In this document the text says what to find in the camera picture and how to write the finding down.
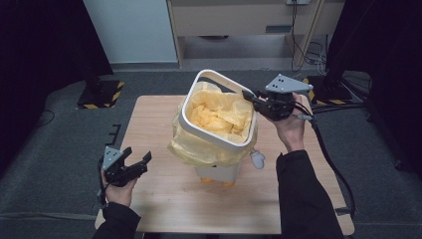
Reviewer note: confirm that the person's right hand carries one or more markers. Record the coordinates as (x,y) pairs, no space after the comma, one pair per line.
(293,132)

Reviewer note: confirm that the yellow plastic bag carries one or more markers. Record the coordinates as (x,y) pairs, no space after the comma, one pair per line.
(199,151)

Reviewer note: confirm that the black stand with striped base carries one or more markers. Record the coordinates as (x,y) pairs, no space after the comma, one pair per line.
(331,91)
(99,94)

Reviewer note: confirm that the black curtain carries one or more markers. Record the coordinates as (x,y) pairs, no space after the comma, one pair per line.
(43,49)
(388,49)

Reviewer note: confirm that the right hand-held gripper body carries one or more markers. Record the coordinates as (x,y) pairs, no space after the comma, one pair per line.
(280,104)

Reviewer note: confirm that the grey power strip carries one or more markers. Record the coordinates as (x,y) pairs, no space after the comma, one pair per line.
(298,1)

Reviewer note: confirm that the person's left hand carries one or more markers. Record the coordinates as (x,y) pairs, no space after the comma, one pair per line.
(121,195)

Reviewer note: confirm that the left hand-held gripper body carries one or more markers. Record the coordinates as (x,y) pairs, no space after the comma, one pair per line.
(116,172)

